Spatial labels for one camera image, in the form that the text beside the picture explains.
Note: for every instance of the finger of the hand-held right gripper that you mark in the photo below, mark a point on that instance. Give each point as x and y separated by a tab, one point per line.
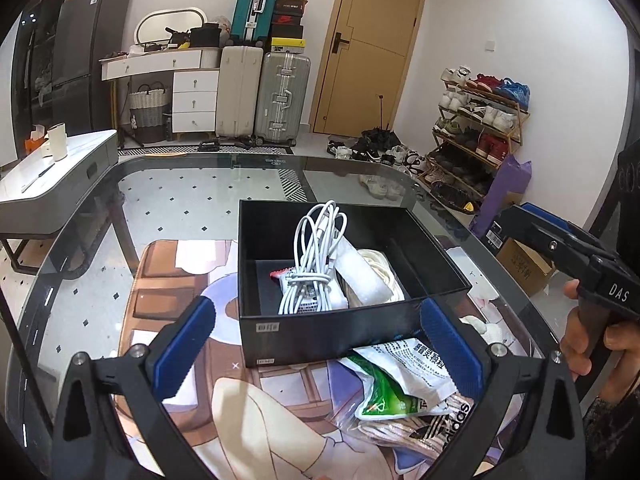
547	214
550	252

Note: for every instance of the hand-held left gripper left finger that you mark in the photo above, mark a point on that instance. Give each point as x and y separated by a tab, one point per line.
185	350

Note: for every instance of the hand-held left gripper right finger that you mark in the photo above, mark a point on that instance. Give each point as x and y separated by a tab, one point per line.
450	350

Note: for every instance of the white plush toy blue ears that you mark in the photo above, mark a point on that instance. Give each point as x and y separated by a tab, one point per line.
472	324

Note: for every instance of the white printed medicine packet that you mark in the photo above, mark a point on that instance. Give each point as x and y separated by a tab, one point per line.
400	360

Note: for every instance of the clear bag of white laces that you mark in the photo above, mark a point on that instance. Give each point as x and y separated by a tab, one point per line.
440	425

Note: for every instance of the green white medicine packet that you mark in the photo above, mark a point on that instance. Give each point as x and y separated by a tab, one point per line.
385	400

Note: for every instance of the black cardboard box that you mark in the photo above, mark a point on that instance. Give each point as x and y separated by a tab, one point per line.
300	340

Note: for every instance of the white foam sheet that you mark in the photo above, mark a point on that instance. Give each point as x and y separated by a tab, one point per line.
360	275

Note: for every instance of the white packet red print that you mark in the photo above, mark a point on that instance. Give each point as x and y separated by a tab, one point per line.
327	304

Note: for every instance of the person's right forearm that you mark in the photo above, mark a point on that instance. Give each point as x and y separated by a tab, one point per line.
615	440

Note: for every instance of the person's right hand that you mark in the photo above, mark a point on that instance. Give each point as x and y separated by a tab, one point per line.
625	345

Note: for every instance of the brown cardboard box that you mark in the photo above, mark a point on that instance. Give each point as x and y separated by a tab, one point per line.
525	267

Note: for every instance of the purple bag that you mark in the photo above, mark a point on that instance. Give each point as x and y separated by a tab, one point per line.
502	195

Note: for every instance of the dark labelled shoebox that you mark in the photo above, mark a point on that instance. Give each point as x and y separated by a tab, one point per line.
497	235

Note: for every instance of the shoe rack with shoes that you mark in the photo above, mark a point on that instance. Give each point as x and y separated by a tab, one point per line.
487	145

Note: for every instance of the printed desk mat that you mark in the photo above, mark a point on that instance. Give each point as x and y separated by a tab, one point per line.
260	410

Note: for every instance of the wooden shoe rack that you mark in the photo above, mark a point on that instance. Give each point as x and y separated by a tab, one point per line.
500	105

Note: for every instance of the heap of worn shoes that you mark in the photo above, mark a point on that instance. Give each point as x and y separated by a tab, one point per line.
385	165

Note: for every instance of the black umbrella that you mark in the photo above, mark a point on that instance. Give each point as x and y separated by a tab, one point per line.
380	137

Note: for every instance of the striped floor rug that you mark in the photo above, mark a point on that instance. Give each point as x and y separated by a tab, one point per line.
200	149

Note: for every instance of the white coffee table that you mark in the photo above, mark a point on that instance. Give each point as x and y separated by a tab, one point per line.
65	180

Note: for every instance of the dark pen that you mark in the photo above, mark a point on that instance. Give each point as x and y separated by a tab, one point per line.
39	176

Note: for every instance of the woven laundry basket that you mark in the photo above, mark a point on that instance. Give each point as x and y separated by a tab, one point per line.
147	112

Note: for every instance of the wooden door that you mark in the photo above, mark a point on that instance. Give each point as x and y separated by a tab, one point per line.
370	50

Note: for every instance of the pale cylindrical cup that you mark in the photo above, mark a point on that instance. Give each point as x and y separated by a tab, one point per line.
57	142

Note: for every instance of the white dressing table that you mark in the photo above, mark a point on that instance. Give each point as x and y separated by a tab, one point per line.
195	95

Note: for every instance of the orange tissue box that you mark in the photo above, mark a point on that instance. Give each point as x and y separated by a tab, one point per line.
36	142

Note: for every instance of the beige suitcase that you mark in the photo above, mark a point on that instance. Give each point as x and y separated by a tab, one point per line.
239	92

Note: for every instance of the silver suitcase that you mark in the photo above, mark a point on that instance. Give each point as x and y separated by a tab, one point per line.
282	100

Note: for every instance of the yellow black shoebox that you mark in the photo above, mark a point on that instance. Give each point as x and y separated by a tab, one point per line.
288	45

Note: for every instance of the black bag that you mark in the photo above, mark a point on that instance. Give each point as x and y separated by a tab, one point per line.
205	36

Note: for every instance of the dark grey fridge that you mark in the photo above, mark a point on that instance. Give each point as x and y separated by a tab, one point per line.
90	50

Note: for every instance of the dark glass cabinet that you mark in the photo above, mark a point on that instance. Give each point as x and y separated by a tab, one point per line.
35	70

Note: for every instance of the plain black shoebox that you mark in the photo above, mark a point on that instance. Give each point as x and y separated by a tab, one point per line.
287	31

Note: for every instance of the black shoebox red logo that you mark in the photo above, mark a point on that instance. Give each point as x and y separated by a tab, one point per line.
288	19

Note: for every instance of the oval white mirror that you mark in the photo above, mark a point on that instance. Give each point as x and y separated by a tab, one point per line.
170	22

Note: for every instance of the teal suitcase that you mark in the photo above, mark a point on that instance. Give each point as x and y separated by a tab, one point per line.
255	7

